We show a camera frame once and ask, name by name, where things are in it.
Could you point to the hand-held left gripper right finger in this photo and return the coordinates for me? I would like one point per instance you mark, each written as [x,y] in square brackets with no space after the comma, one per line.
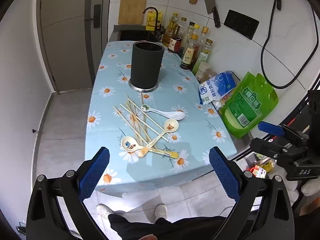
[225,175]

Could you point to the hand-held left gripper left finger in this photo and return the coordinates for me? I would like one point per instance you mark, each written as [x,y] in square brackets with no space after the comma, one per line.
[95,172]

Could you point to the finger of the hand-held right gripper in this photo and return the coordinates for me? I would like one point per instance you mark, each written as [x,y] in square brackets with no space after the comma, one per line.
[271,128]
[272,148]

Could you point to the pile of wooden chopsticks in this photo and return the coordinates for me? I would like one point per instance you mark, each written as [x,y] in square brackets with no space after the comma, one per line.
[136,120]

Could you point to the cream spoon orange print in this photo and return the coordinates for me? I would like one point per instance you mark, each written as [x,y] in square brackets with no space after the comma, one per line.
[171,125]

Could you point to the white ceramic spoon green print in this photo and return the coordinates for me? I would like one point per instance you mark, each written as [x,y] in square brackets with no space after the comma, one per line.
[176,115]

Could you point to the black cylindrical utensil holder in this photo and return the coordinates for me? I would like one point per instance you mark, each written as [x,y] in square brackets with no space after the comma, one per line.
[146,65]

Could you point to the person's right hand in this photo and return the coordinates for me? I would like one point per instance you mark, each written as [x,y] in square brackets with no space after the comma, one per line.
[311,187]

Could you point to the person's left hand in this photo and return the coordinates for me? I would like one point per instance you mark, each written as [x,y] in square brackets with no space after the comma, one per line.
[148,237]

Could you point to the colourful packet pile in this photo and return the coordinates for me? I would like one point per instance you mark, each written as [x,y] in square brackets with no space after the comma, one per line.
[261,168]

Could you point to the green sugar bag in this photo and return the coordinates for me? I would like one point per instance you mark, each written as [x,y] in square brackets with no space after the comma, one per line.
[246,105]

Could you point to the person's white shoe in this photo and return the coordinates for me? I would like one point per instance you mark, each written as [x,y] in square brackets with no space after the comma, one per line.
[160,211]
[103,211]

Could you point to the white and blue salt bag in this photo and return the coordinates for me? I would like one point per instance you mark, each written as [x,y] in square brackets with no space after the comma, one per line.
[220,85]

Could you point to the person's black trousers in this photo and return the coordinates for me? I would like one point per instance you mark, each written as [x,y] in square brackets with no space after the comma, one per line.
[175,228]

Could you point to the blue daisy tablecloth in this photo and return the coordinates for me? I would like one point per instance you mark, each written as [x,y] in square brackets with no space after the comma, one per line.
[190,100]

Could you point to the plastic jar white lid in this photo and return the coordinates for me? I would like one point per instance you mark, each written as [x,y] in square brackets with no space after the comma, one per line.
[203,71]

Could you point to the green label bottle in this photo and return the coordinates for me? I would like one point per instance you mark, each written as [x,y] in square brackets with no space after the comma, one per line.
[203,55]

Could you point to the soy sauce bottle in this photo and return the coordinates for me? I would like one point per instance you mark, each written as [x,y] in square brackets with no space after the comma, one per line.
[188,57]

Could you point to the tall bottle gold cap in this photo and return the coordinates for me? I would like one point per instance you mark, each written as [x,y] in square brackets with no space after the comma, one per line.
[204,36]

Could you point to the clear bottle yellow cap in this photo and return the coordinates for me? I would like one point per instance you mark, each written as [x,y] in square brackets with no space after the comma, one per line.
[196,28]

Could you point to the clear bottle dark cap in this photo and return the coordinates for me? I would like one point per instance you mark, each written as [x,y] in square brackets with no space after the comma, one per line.
[190,30]

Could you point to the dark jar red label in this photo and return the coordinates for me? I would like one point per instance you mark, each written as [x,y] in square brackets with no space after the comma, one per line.
[173,45]

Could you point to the clear bottle gold cap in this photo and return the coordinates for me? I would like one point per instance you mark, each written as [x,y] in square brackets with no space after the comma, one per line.
[183,26]

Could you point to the dark kitchen sink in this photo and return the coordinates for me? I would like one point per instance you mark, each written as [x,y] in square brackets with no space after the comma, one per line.
[135,35]

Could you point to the yellow cooking oil bottle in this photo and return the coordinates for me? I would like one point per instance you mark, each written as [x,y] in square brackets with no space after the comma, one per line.
[172,25]

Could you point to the black faucet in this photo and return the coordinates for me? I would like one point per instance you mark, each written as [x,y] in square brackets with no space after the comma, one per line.
[156,17]

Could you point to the yellow dish soap bottle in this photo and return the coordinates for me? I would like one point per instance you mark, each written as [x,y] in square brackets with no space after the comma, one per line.
[151,18]

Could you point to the wooden cutting board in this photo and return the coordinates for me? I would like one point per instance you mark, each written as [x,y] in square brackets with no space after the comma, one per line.
[132,8]

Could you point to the black wall socket panel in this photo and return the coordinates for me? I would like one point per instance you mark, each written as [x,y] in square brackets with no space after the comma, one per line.
[241,24]

